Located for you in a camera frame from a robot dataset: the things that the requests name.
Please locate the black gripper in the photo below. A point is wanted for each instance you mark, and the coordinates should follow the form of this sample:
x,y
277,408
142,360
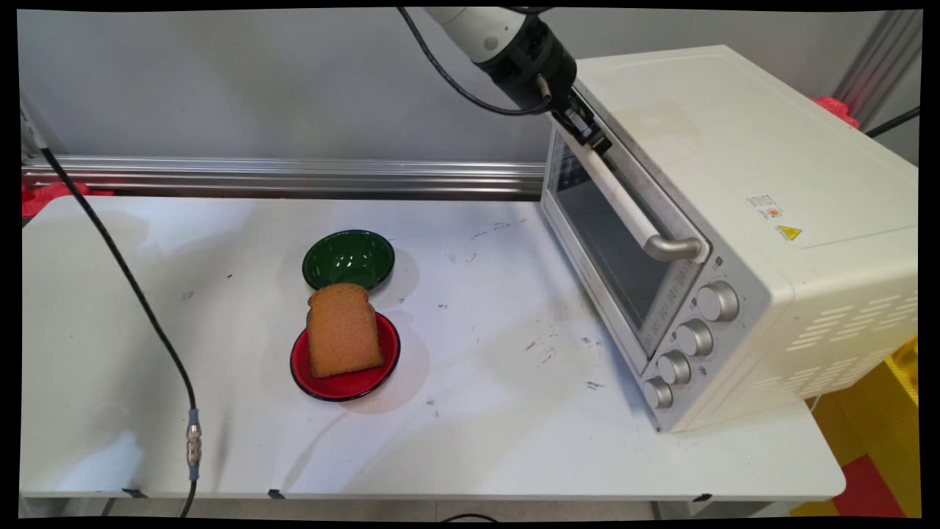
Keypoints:
x,y
532,62

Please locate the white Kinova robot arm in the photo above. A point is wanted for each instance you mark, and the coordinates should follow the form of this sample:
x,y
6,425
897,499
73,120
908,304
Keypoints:
x,y
481,29

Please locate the white toaster oven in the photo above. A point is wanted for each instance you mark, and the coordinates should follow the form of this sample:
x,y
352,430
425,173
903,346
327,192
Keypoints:
x,y
771,184

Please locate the white label sticker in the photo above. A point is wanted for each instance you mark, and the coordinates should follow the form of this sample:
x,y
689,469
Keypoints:
x,y
765,206

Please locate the large silver oven knob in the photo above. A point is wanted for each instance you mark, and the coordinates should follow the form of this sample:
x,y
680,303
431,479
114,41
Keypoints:
x,y
720,301

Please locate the yellow warning sticker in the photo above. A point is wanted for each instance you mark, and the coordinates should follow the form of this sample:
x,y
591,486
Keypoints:
x,y
789,233

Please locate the green bowl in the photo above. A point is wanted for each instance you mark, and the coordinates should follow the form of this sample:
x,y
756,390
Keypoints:
x,y
349,257

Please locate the brown bread slice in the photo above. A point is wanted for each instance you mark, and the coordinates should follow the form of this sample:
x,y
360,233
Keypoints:
x,y
343,330

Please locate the red plate with black rim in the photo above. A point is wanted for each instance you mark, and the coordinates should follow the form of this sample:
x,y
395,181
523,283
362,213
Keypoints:
x,y
345,383

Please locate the yellow floor mat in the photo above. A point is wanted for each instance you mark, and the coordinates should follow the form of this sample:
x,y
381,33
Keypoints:
x,y
859,419

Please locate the red floor mat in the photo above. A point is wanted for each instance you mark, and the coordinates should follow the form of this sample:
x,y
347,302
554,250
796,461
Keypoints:
x,y
870,488

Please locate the red plastic bracket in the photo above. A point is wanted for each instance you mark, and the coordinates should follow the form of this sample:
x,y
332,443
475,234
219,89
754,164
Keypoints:
x,y
51,195
837,110

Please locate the aluminium frame post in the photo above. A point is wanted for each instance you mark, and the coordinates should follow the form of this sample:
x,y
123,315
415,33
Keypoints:
x,y
877,66

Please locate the aluminium rail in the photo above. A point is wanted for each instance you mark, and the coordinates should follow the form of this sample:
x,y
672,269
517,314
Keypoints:
x,y
183,176

